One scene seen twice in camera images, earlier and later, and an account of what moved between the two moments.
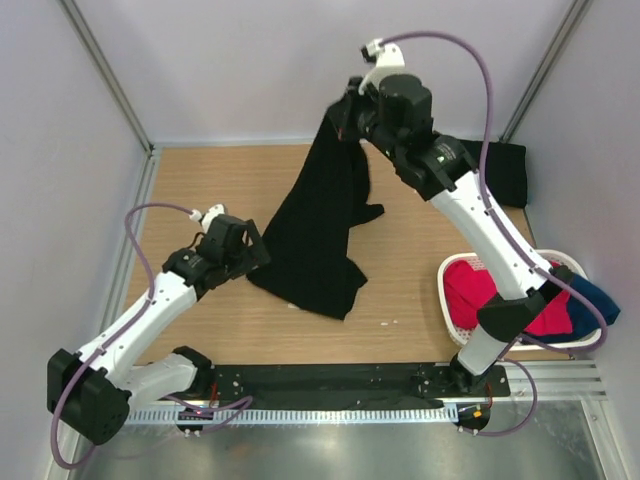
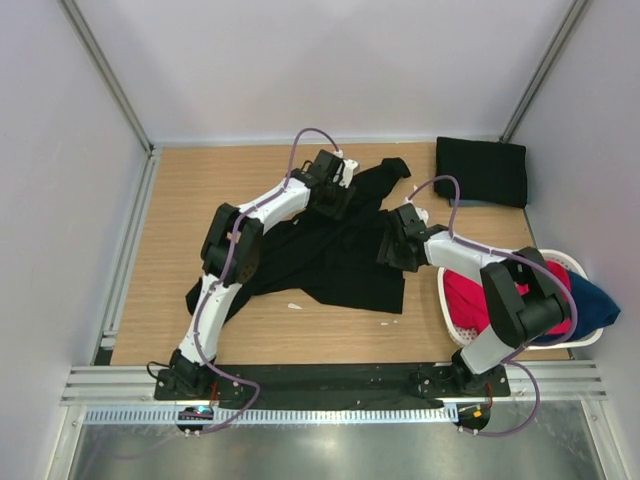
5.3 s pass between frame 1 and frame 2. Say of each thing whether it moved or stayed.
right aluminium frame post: stayed
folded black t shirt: stayed
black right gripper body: moved
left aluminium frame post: stayed
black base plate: stayed
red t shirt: stayed
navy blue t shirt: stayed
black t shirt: moved
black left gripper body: moved
